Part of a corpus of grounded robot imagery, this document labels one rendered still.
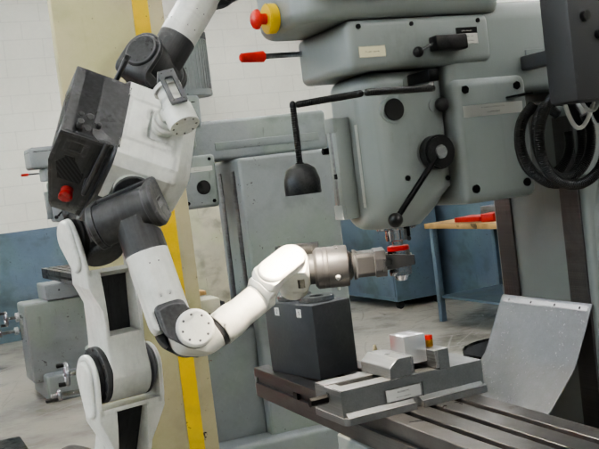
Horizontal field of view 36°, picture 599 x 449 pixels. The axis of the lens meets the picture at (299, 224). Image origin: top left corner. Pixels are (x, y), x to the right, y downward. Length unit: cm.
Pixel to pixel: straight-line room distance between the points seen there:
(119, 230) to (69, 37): 173
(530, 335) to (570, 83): 66
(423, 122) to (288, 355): 80
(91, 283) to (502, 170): 100
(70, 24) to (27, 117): 735
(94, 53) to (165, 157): 158
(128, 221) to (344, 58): 54
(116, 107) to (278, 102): 970
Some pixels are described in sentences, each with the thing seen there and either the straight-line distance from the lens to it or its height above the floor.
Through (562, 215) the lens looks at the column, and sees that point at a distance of 213.
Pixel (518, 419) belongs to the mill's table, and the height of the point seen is 93.
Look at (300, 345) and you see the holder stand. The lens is 238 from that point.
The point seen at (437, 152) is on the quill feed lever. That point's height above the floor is 145.
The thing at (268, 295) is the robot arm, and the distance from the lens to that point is 193.
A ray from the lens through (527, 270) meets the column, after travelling 226.
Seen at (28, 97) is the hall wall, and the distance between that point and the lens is 1093.
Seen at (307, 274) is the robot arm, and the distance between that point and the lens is 196.
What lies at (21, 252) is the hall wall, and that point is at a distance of 1082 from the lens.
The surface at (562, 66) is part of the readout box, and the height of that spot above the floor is 158.
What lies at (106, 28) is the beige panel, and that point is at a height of 207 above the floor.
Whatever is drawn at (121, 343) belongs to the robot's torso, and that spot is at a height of 109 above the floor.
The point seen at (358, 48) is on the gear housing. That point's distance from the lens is 185.
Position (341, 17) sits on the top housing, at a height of 173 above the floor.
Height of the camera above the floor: 144
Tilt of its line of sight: 3 degrees down
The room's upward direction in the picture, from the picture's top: 7 degrees counter-clockwise
